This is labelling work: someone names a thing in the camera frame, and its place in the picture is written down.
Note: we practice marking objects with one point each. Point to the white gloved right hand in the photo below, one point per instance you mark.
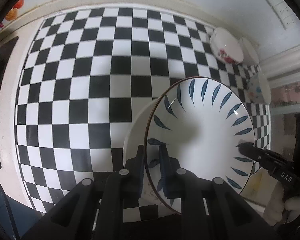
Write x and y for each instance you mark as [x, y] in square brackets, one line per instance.
[273, 212]

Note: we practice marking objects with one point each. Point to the white wall socket panel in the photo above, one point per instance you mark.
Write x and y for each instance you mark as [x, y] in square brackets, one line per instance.
[283, 12]

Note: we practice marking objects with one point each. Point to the white bowl coloured dots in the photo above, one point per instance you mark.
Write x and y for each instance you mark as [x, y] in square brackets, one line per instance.
[259, 89]

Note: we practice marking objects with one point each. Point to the white plate small floral print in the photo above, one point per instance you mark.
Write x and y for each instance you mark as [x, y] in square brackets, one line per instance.
[134, 138]

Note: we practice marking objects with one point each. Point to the colourful wall sticker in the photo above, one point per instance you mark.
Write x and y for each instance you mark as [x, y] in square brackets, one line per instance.
[12, 14]

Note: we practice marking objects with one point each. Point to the white bowl red flowers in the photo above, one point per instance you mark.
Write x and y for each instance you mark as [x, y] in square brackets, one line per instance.
[226, 47]

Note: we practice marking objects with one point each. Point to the checkered black white mat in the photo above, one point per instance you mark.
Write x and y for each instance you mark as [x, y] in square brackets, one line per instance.
[86, 76]

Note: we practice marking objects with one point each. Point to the white bowl dark rim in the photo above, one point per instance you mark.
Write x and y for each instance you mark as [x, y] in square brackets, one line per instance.
[249, 53]

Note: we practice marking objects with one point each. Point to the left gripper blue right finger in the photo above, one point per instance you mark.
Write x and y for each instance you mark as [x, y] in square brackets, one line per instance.
[171, 184]

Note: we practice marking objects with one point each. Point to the white plate blue leaf pattern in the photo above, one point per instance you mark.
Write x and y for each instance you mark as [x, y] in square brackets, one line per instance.
[201, 122]

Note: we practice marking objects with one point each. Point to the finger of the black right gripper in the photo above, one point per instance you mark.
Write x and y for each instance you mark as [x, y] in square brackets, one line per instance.
[262, 156]

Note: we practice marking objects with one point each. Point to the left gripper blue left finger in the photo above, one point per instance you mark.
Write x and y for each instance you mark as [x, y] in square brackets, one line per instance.
[136, 167]

